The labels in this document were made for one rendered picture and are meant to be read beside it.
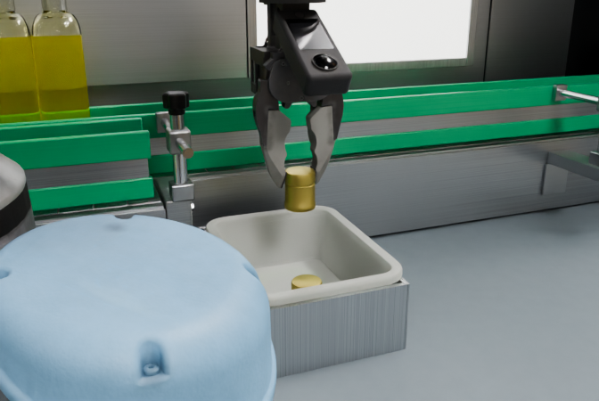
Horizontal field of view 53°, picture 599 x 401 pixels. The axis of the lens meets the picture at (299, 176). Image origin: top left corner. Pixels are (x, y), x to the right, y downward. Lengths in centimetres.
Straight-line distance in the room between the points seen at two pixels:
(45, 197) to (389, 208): 49
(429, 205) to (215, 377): 77
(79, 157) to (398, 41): 61
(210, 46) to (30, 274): 75
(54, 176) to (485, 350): 50
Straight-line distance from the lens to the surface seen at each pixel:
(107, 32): 95
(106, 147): 71
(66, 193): 72
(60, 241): 28
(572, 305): 83
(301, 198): 67
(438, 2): 113
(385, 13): 108
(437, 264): 88
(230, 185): 83
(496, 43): 124
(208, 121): 82
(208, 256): 28
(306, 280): 68
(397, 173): 92
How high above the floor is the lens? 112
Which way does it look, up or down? 18 degrees down
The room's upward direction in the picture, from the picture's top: straight up
